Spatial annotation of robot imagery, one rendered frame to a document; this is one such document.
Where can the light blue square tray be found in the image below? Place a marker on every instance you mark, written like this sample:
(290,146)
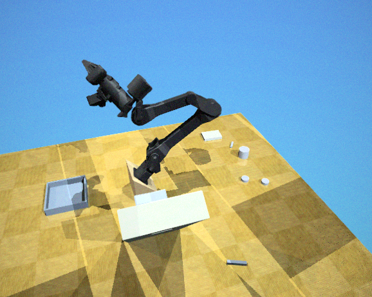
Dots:
(66,195)

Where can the grey rectangular bar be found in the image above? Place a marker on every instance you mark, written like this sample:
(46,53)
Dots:
(236,262)

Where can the short grey cylinder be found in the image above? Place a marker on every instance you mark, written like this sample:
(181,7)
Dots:
(265,182)
(245,179)

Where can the white flat rectangular block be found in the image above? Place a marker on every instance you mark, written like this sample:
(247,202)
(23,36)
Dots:
(211,135)

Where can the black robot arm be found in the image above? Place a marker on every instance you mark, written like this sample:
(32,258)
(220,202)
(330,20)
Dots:
(208,110)

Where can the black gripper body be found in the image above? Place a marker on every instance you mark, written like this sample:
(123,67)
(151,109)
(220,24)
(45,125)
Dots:
(109,86)

